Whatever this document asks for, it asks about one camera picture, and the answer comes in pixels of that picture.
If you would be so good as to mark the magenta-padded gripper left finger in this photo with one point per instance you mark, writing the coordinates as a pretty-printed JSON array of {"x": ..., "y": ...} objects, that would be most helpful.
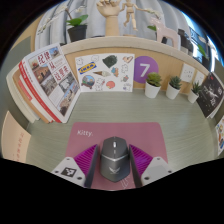
[{"x": 70, "y": 170}]

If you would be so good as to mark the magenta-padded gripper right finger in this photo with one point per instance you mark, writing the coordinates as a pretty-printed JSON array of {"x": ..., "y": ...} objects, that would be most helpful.
[{"x": 155, "y": 170}]

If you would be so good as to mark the dark grey computer mouse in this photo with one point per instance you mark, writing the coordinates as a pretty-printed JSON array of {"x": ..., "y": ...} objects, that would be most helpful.
[{"x": 115, "y": 160}]

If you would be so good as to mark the dusky pink mouse pad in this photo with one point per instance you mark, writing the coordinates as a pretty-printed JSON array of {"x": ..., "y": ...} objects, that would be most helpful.
[{"x": 133, "y": 133}]

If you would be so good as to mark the colourful sticker card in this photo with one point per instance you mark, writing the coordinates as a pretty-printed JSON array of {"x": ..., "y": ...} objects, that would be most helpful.
[{"x": 220, "y": 135}]

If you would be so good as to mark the succulent in white pot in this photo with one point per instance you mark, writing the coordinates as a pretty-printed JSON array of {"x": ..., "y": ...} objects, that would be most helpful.
[
  {"x": 172, "y": 91},
  {"x": 193, "y": 96},
  {"x": 152, "y": 90}
]

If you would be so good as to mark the red and white photo magazine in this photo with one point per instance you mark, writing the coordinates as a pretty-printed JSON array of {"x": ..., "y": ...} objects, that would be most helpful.
[{"x": 53, "y": 80}]

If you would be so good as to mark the brown cover book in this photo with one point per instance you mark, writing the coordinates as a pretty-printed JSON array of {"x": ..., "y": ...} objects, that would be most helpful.
[{"x": 21, "y": 90}]

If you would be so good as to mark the black cover book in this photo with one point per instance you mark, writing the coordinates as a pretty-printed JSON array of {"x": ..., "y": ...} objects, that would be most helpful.
[{"x": 210, "y": 93}]

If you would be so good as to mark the thick white book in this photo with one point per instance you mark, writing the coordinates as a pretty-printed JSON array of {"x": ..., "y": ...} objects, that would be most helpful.
[{"x": 13, "y": 90}]

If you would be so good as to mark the purple round number sign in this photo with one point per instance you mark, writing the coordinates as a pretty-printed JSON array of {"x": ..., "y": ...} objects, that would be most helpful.
[{"x": 143, "y": 68}]

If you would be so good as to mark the white sticker sheet poster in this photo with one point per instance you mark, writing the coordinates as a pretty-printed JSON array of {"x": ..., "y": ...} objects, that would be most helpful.
[{"x": 103, "y": 71}]

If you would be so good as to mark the large green partition panel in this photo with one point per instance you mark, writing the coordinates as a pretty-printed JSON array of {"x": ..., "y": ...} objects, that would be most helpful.
[{"x": 10, "y": 63}]

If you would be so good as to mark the white orchid in black pot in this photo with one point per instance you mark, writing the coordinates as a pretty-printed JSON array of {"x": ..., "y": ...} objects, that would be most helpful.
[
  {"x": 77, "y": 33},
  {"x": 203, "y": 51}
]

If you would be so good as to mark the wooden desk back ledge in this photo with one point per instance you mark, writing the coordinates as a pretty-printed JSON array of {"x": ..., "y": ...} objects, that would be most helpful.
[{"x": 133, "y": 43}]

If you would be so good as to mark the black horse figurine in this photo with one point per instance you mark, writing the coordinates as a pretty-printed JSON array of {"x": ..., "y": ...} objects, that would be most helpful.
[{"x": 185, "y": 40}]

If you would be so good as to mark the pink horse figurine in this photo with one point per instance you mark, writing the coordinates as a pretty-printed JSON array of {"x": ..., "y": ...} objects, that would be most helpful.
[{"x": 166, "y": 33}]

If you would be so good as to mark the grey pleated curtain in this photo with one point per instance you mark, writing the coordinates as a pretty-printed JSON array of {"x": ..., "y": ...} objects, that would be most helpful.
[{"x": 95, "y": 20}]

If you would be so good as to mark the white orchid flower stem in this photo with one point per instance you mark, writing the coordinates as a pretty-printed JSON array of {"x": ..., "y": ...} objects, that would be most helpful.
[{"x": 152, "y": 15}]

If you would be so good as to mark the wooden hand model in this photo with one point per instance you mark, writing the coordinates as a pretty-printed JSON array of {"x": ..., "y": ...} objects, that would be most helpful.
[{"x": 111, "y": 20}]

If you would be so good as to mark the wooden jointed mannequin figure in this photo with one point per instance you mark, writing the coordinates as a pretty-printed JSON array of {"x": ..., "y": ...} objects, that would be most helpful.
[{"x": 130, "y": 15}]

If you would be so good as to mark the white wall socket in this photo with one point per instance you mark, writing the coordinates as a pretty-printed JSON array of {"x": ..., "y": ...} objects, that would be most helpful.
[
  {"x": 199, "y": 77},
  {"x": 187, "y": 73}
]

